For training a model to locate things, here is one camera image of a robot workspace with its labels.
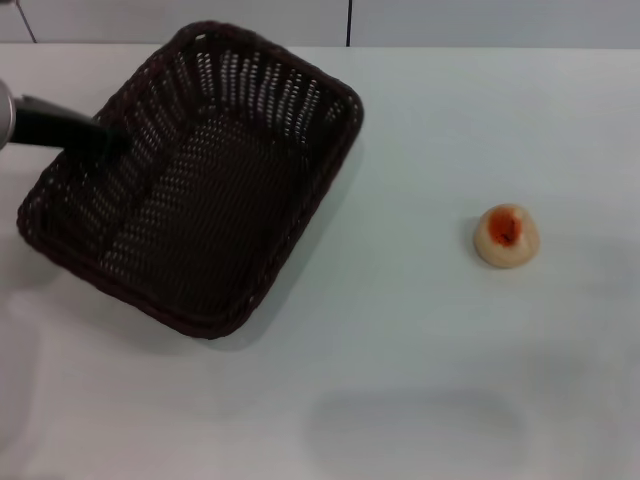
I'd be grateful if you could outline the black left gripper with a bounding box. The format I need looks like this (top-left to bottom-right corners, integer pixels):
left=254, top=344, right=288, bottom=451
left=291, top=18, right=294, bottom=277
left=13, top=94, right=133, bottom=157

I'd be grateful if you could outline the black woven rectangular basket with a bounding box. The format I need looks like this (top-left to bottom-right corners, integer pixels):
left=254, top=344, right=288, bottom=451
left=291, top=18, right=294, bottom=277
left=15, top=20, right=366, bottom=341

